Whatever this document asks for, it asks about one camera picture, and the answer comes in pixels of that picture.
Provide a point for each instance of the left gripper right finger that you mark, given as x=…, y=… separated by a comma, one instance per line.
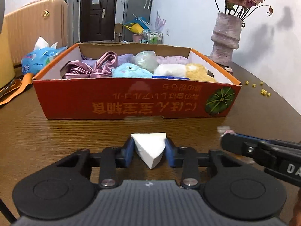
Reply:
x=171, y=153

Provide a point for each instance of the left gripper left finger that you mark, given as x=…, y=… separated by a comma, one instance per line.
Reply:
x=127, y=152

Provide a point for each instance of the white wedge sponge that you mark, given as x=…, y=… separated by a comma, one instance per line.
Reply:
x=150, y=147

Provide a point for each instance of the white fluffy plush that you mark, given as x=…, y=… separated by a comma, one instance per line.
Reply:
x=174, y=70

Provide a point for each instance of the light blue plush toy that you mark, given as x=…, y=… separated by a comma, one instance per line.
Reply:
x=129, y=70

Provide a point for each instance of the yellow fluffy plush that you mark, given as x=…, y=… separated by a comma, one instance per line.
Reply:
x=197, y=72

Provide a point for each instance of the red orange cardboard box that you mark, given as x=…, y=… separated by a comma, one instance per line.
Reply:
x=118, y=98

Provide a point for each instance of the pink satin cloth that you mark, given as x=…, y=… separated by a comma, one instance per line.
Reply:
x=102, y=68

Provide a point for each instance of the iridescent plastic ball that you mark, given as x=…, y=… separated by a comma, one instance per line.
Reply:
x=146, y=60

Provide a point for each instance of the blue tissue pack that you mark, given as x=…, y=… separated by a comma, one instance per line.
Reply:
x=169, y=77

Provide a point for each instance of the person right hand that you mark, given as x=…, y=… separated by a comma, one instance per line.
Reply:
x=296, y=219

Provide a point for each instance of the pink fuzzy cloth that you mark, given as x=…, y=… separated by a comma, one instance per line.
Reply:
x=172, y=60

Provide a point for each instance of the orange shoehorn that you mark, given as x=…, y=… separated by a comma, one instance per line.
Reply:
x=15, y=88

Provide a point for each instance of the pink textured vase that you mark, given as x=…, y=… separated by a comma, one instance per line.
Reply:
x=226, y=37

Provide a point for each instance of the blue tissue bag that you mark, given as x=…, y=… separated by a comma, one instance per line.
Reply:
x=42, y=55

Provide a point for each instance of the yellow thermos jug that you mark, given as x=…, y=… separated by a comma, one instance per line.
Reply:
x=6, y=64

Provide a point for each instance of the dark brown door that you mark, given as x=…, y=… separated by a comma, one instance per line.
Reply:
x=97, y=20

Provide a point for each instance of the grey refrigerator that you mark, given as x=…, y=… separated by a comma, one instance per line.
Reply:
x=137, y=11

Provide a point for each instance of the cluttered wire rack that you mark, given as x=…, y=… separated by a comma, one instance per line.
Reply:
x=143, y=31

